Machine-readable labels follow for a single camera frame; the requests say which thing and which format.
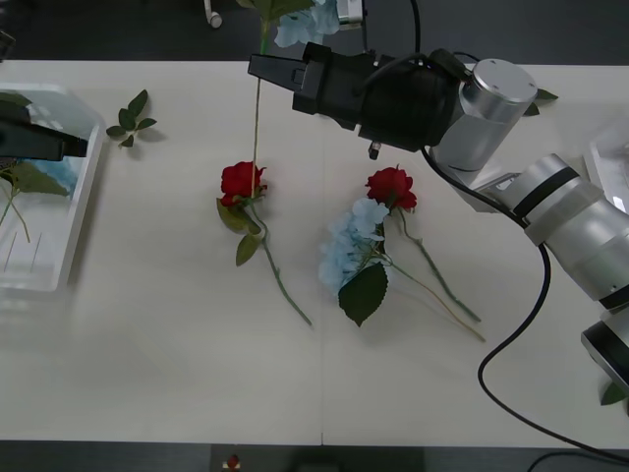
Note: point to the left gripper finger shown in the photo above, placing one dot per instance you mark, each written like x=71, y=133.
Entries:
x=34, y=143
x=76, y=149

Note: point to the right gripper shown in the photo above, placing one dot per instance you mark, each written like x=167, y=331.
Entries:
x=324, y=83

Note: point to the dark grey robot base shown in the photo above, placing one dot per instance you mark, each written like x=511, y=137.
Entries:
x=314, y=462

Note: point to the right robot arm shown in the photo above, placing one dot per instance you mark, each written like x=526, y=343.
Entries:
x=491, y=113

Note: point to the green leaf sprig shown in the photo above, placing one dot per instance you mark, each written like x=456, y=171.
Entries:
x=129, y=118
x=613, y=395
x=546, y=95

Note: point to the white chair caster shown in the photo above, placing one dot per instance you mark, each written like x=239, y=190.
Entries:
x=214, y=17

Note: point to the shallow white box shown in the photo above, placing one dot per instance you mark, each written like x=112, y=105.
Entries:
x=607, y=167
x=74, y=236

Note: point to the red rose with green stem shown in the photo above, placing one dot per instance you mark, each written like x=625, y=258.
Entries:
x=241, y=179
x=390, y=184

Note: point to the red button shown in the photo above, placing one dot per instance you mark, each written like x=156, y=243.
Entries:
x=232, y=463

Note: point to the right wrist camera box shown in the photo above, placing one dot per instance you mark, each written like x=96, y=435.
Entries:
x=351, y=11

